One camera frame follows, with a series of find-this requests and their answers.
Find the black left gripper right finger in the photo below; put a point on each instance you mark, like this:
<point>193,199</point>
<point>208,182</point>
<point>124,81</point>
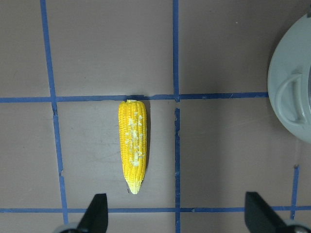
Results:
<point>259,217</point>

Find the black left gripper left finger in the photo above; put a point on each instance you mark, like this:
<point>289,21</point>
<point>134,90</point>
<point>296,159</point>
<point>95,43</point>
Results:
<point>95,219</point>

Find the yellow corn cob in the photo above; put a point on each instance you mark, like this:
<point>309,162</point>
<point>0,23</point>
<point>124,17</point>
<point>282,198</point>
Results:
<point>132,120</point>

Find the grey-green cooking pot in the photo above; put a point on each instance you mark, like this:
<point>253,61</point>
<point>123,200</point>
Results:
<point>289,79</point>

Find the brown paper table mat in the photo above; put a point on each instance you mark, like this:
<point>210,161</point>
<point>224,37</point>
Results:
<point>200,68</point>

